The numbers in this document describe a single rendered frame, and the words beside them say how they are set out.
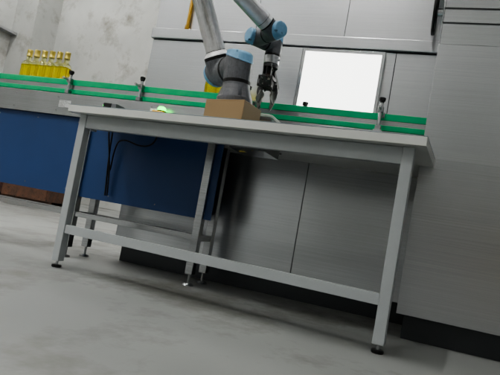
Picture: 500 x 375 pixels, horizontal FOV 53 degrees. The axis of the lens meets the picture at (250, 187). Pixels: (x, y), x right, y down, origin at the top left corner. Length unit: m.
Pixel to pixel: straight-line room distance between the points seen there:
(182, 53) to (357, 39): 1.01
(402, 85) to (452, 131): 0.54
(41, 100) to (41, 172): 0.41
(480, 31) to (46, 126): 2.25
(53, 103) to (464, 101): 2.12
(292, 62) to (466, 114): 0.98
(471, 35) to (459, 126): 0.39
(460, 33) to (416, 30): 0.46
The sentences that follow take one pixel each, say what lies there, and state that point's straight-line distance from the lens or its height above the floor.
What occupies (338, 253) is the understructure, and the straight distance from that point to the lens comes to 2.58.
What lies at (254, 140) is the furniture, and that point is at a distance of 1.99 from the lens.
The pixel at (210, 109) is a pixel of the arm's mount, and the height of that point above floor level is 0.78.
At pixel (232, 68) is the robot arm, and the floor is 0.97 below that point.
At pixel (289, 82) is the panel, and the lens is 2.75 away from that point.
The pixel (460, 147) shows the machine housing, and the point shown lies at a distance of 2.23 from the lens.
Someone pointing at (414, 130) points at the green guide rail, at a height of 0.90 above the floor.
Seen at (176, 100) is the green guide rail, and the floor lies 0.90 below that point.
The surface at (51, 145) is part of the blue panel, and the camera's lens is 3.03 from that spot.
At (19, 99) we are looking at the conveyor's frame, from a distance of 3.22.
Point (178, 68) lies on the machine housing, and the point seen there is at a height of 1.16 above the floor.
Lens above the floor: 0.37
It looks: 4 degrees up
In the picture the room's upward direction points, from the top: 10 degrees clockwise
